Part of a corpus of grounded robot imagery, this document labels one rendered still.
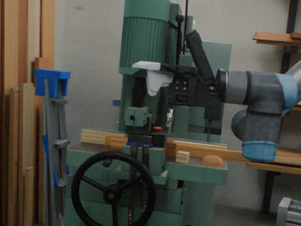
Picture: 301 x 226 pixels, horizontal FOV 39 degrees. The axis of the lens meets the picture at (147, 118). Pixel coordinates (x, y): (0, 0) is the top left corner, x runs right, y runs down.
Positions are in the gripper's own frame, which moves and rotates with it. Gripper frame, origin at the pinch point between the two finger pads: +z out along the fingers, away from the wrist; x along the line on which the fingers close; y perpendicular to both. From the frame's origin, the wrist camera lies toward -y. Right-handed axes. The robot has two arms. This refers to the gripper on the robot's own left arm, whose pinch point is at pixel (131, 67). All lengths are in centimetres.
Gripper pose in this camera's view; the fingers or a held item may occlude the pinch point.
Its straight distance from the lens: 92.5
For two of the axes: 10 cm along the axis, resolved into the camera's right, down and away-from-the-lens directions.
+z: -10.0, -0.9, -0.1
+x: -0.1, 0.1, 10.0
